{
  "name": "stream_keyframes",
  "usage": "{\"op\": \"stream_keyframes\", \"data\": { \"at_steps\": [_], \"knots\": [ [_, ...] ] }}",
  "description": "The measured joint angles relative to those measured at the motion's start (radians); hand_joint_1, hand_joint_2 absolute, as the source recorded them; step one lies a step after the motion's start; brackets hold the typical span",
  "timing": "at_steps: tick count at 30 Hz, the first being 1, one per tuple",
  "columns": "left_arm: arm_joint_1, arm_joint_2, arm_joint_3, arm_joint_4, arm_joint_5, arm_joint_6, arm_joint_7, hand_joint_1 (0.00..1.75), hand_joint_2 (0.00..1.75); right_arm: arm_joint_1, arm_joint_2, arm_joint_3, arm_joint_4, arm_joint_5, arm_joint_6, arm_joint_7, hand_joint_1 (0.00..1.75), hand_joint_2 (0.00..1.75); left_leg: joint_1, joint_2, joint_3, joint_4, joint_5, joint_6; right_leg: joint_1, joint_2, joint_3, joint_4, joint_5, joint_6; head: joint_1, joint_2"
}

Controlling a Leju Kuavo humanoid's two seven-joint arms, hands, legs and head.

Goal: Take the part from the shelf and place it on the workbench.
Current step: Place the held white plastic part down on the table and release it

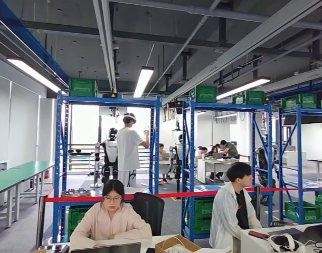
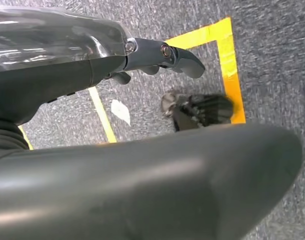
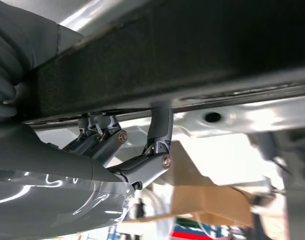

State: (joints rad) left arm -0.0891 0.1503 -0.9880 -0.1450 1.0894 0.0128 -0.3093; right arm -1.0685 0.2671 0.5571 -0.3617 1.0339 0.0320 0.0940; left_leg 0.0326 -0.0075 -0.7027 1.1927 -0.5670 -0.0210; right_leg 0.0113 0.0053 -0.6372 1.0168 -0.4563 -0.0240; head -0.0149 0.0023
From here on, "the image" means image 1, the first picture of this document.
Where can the grey laptop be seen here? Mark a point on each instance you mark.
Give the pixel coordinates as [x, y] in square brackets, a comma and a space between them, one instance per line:
[105, 249]

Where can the white black humanoid robot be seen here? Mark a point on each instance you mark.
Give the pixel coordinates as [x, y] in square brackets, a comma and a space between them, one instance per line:
[178, 155]
[262, 164]
[110, 153]

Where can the black yellow rail trolley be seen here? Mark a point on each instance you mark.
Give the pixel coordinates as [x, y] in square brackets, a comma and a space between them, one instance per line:
[112, 95]

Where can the grey ceiling beam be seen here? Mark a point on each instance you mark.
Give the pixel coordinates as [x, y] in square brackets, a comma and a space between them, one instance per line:
[242, 47]
[295, 79]

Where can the ceiling strip light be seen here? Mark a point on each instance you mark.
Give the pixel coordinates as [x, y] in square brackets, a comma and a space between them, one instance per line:
[242, 87]
[143, 82]
[34, 74]

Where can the blue overhead beam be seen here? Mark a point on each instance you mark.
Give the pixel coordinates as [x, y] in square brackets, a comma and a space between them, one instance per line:
[303, 89]
[32, 38]

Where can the green-topped long table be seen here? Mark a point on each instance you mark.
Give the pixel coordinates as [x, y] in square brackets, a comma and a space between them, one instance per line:
[11, 176]

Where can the white ceiling rail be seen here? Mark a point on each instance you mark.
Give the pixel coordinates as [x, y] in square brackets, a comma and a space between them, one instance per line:
[106, 42]

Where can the black laptop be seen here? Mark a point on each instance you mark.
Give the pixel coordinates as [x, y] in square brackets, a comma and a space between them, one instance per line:
[317, 232]

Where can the red barrier belt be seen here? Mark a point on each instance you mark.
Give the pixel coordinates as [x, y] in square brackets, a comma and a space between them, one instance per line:
[177, 195]

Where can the red phone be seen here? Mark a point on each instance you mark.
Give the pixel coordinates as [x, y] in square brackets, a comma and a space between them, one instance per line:
[258, 234]

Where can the black office chair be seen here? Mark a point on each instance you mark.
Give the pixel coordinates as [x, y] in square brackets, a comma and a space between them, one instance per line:
[147, 213]

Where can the white black VR headset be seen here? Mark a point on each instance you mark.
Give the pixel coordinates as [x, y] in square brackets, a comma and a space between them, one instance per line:
[285, 242]

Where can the white cabinet desk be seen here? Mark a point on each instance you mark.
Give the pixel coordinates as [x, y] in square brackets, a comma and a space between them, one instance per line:
[253, 246]

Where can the blue steel shelf rack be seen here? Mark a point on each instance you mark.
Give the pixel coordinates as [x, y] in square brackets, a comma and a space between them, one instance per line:
[224, 106]
[110, 101]
[299, 157]

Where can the grey stanchion post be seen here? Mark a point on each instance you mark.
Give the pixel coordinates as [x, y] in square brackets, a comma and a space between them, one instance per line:
[258, 202]
[41, 220]

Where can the dark table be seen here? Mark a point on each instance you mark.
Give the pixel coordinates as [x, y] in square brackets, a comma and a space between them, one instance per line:
[319, 161]

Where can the person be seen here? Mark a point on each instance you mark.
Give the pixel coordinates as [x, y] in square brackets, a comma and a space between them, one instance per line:
[161, 150]
[230, 149]
[128, 150]
[202, 152]
[215, 149]
[227, 220]
[108, 223]

